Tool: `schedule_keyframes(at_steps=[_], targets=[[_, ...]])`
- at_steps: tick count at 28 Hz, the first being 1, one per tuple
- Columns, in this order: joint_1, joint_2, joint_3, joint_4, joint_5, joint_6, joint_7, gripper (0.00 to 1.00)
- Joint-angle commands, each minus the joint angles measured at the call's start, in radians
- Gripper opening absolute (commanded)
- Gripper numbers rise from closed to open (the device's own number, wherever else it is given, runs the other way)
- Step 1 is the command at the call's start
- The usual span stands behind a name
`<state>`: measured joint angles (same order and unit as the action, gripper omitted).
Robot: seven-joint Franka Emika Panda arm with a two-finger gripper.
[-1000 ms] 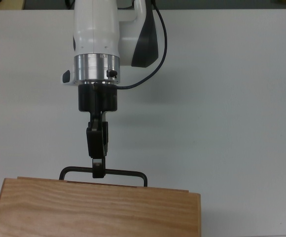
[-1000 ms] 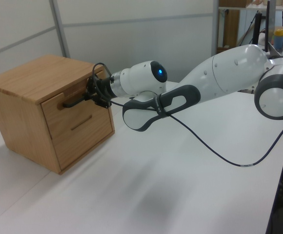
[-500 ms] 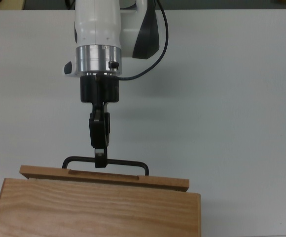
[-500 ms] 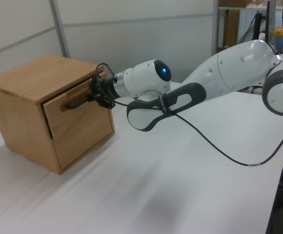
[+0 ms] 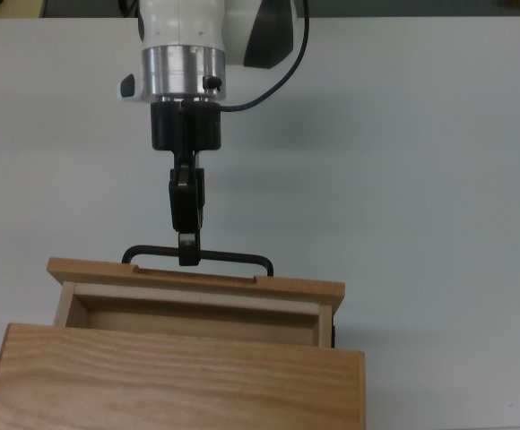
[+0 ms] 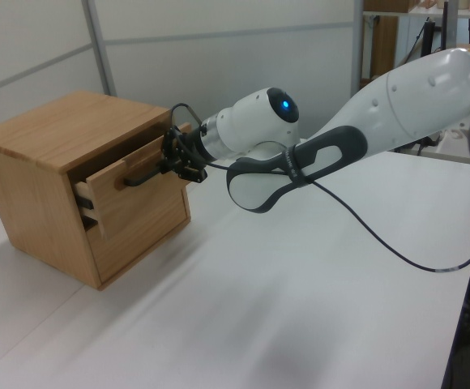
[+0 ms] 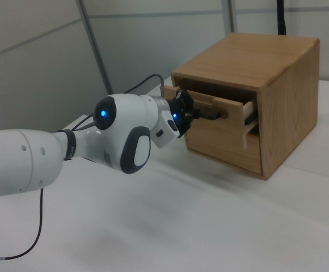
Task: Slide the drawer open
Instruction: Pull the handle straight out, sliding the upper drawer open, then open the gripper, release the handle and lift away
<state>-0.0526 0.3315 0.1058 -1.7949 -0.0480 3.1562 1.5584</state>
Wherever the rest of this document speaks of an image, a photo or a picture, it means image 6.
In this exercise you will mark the black pole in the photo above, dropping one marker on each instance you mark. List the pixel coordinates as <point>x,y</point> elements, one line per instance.
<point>445,24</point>

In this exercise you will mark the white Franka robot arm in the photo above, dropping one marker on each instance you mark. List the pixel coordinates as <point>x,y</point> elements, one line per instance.
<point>401,105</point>

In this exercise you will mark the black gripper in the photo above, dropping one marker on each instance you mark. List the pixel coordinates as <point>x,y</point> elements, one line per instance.
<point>193,148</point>

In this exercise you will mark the grey partition post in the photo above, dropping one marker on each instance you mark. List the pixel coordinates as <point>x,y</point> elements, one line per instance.
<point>358,44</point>

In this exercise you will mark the shelf with wooden boxes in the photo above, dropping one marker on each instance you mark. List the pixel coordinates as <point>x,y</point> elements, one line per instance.
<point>385,40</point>

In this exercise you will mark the pale wooden cabinet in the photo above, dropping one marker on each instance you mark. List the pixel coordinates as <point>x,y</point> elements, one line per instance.
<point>48,133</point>

